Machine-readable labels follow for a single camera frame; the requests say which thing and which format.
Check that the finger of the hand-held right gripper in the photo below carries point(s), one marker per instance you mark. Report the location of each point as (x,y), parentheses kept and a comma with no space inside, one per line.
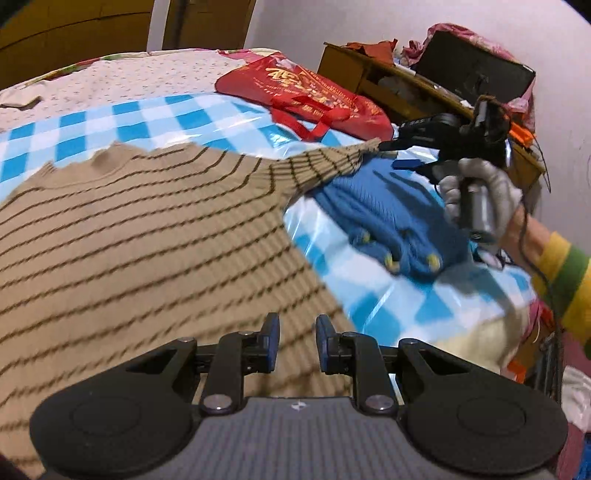
(408,144)
(415,165)

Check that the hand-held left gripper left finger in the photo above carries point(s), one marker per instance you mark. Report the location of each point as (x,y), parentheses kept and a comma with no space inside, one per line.
(273,339)

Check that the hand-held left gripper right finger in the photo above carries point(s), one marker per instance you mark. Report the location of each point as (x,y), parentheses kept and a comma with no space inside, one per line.
(322,341)

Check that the beige striped knit sweater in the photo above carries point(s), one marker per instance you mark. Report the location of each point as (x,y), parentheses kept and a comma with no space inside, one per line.
(138,240)

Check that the person's right forearm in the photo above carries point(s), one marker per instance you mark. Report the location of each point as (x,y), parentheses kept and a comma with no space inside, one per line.
(558,272)

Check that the person's right hand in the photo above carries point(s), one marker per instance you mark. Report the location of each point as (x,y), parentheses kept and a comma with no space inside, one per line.
(501,194)

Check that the blue knit cardigan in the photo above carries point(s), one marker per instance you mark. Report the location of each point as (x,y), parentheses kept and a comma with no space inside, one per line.
(392,207)

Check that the black box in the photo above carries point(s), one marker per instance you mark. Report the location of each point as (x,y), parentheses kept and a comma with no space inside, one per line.
(466,64)

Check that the wooden bedside shelf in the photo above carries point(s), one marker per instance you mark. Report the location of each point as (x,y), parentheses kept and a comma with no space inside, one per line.
(364,76)

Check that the red cloth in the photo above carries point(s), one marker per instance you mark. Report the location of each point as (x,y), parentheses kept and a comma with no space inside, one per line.
(369,48)

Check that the pink floral cloth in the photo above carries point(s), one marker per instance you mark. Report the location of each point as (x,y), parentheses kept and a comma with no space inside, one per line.
(461,33)

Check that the red fabric bag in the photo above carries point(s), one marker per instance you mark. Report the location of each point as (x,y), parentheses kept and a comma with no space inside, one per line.
(314,92)

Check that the cream fluffy cloth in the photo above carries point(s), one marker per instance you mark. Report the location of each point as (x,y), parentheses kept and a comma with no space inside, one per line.
(480,341)

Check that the wooden door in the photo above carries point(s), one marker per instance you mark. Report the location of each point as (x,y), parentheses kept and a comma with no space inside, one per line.
(207,23)

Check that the blue checkered plastic sheet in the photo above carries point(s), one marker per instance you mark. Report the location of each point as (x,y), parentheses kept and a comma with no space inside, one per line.
(152,122)

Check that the white cloth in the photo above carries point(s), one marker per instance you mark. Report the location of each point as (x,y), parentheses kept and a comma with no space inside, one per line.
(577,397)

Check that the floral white bedsheet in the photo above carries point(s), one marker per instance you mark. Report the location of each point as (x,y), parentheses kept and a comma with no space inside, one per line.
(138,76)

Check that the beige cloth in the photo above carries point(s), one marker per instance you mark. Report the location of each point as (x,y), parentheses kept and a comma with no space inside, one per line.
(18,99)

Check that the wooden wardrobe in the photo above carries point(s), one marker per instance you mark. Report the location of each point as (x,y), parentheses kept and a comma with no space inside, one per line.
(69,37)

